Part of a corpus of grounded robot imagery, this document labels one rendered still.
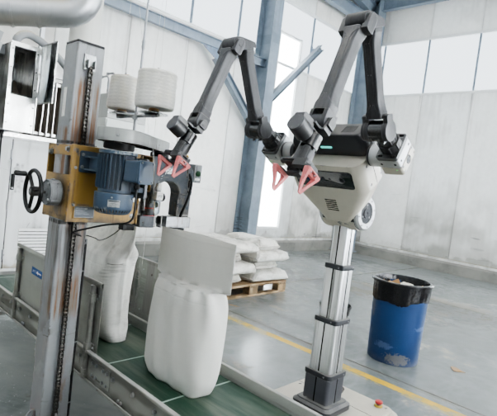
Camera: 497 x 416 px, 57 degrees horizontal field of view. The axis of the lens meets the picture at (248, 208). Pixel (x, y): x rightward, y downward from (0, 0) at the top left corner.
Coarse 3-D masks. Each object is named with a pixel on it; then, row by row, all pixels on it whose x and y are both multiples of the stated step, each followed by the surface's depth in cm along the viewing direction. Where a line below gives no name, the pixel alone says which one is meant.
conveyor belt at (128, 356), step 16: (128, 336) 243; (144, 336) 246; (112, 352) 218; (128, 352) 221; (128, 368) 203; (144, 368) 206; (144, 384) 190; (160, 384) 192; (224, 384) 200; (160, 400) 178; (176, 400) 180; (192, 400) 181; (208, 400) 183; (224, 400) 185; (240, 400) 186; (256, 400) 188
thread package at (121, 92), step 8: (112, 80) 203; (120, 80) 201; (128, 80) 202; (136, 80) 205; (112, 88) 202; (120, 88) 201; (128, 88) 202; (112, 96) 202; (120, 96) 201; (128, 96) 202; (112, 104) 202; (120, 104) 201; (128, 104) 203; (128, 112) 214
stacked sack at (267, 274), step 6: (258, 270) 537; (264, 270) 542; (270, 270) 547; (276, 270) 552; (282, 270) 558; (240, 276) 531; (246, 276) 526; (252, 276) 522; (258, 276) 522; (264, 276) 530; (270, 276) 537; (276, 276) 544; (282, 276) 553
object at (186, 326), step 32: (160, 256) 211; (192, 256) 190; (224, 256) 181; (160, 288) 198; (192, 288) 185; (224, 288) 181; (160, 320) 195; (192, 320) 181; (224, 320) 185; (160, 352) 194; (192, 352) 180; (192, 384) 181
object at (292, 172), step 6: (276, 168) 135; (282, 168) 137; (288, 168) 138; (294, 168) 136; (276, 174) 135; (282, 174) 138; (288, 174) 139; (294, 174) 137; (300, 174) 135; (276, 180) 135; (282, 180) 138; (276, 186) 136
